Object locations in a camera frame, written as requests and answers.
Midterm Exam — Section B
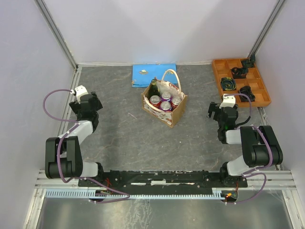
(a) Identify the patterned canvas tote bag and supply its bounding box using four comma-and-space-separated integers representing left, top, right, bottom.
141, 69, 188, 128

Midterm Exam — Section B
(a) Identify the red soda can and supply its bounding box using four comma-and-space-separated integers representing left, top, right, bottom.
171, 96, 182, 110
150, 95, 162, 108

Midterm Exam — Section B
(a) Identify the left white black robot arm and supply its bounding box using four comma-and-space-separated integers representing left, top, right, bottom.
45, 89, 105, 186

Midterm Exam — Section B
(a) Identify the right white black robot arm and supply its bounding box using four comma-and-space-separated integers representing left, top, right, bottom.
208, 102, 283, 187

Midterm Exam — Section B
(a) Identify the rolled dark sock left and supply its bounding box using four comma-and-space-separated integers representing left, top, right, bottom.
220, 77, 236, 91

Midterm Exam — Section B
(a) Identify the rolled dark sock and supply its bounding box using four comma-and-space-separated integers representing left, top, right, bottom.
220, 77, 236, 91
241, 54, 256, 68
238, 85, 255, 102
231, 67, 248, 79

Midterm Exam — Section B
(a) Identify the rolled dark sock bottom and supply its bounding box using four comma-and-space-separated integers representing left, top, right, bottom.
238, 85, 255, 102

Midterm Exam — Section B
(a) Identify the orange compartment tray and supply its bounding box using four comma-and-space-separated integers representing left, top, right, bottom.
212, 58, 271, 107

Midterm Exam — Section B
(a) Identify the rolled dark sock middle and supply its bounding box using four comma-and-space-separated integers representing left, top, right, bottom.
231, 67, 248, 79

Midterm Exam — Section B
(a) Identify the purple soda can front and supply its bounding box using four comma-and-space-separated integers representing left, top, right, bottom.
159, 101, 172, 112

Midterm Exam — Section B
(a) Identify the purple soda can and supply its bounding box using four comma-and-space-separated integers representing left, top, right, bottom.
159, 101, 172, 112
160, 91, 172, 102

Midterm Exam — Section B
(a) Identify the purple soda can rear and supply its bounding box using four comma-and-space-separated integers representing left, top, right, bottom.
160, 91, 172, 102

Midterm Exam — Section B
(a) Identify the rolled dark sock top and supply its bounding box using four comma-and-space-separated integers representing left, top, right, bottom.
241, 54, 256, 68

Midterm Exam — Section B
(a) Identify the dark green glass bottle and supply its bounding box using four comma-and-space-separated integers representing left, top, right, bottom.
148, 79, 160, 100

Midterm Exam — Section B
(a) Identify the blue printed folded cloth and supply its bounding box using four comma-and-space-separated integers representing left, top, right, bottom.
132, 63, 176, 88

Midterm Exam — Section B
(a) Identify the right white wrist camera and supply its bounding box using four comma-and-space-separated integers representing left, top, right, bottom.
219, 94, 236, 108

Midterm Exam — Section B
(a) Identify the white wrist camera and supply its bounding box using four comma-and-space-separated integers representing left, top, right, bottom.
70, 85, 88, 97
219, 94, 236, 108

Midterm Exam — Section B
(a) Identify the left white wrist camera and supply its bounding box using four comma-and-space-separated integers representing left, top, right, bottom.
70, 85, 88, 97

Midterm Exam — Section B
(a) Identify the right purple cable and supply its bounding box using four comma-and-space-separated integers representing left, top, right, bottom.
224, 93, 274, 206

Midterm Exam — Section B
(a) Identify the aluminium frame rail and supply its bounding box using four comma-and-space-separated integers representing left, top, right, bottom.
34, 170, 296, 190

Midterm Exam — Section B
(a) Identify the blue slotted cable duct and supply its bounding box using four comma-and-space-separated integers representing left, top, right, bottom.
45, 188, 224, 200

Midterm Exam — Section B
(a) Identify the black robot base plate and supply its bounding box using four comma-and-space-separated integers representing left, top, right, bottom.
93, 170, 248, 196

